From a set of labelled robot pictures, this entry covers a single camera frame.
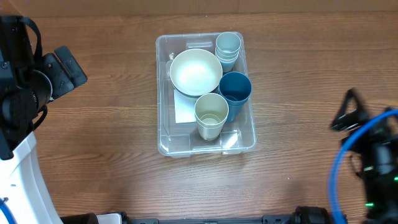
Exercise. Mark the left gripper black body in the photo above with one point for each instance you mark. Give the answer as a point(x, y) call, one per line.
point(50, 79)

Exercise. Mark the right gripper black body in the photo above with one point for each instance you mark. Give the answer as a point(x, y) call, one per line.
point(375, 149)

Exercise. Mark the dark blue tall cup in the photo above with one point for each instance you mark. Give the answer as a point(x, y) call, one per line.
point(235, 87)
point(234, 108)

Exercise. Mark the cream bowl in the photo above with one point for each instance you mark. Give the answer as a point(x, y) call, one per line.
point(195, 72)

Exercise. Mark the light blue small cup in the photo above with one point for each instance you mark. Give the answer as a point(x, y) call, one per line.
point(227, 66)

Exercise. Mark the pink small cup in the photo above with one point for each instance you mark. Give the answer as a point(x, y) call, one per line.
point(227, 60)

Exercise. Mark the cream tall cup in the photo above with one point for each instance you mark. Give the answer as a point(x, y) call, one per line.
point(209, 133)
point(211, 110)

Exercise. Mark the mint green small cup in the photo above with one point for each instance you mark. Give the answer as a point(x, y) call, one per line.
point(227, 55)

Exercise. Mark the grey small cup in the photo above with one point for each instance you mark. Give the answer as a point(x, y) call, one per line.
point(228, 43)

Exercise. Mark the dark blue bowl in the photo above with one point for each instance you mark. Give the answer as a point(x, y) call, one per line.
point(195, 96)

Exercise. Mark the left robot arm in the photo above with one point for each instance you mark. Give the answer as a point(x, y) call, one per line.
point(24, 194)

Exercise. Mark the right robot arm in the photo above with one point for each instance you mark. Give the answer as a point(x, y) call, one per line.
point(381, 202)

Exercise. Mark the clear plastic storage container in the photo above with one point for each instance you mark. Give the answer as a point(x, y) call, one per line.
point(183, 139)

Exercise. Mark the white label sticker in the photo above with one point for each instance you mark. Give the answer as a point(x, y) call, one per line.
point(184, 108)

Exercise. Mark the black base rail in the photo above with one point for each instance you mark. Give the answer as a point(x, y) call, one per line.
point(266, 219)

